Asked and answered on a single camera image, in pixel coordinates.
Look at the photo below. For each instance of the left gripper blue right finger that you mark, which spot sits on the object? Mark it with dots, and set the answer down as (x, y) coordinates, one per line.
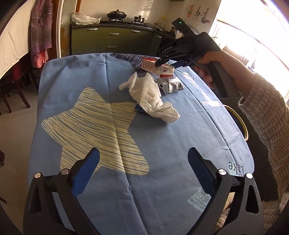
(246, 213)

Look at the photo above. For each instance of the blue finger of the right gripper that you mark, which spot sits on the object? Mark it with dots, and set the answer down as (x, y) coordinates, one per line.
(165, 60)
(178, 64)

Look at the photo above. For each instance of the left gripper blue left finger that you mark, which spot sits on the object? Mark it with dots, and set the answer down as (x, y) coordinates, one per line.
(41, 215)

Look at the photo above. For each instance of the red white medicine box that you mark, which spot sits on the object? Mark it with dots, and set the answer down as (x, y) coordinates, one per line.
(164, 70)

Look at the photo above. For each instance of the silver foil wrapper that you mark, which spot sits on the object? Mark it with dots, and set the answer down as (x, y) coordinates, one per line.
(170, 84)

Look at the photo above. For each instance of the blue white small carton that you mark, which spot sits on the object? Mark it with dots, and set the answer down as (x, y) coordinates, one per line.
(139, 108)

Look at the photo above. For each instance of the right forearm knit sleeve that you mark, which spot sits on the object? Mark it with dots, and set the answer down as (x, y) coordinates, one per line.
(267, 111)

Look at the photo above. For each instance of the yellow rimmed trash bin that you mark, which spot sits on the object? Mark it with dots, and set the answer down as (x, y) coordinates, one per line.
(239, 122)

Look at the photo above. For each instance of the small steel pot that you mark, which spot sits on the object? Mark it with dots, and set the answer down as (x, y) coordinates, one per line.
(139, 19)

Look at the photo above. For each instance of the black wok with lid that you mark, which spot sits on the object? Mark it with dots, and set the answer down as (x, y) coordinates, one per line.
(116, 15)

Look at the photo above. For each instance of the clear plastic bag on counter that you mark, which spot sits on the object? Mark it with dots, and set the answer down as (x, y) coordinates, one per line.
(79, 19)

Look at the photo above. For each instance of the glass sliding door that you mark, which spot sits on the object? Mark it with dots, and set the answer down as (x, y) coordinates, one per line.
(63, 23)

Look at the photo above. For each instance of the blue star tablecloth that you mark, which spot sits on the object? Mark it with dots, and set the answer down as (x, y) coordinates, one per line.
(144, 183)

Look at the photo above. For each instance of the dark wooden chair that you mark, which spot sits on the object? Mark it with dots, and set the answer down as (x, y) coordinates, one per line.
(11, 81)

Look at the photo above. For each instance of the white hanging sheet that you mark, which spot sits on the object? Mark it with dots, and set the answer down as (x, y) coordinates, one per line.
(15, 37)

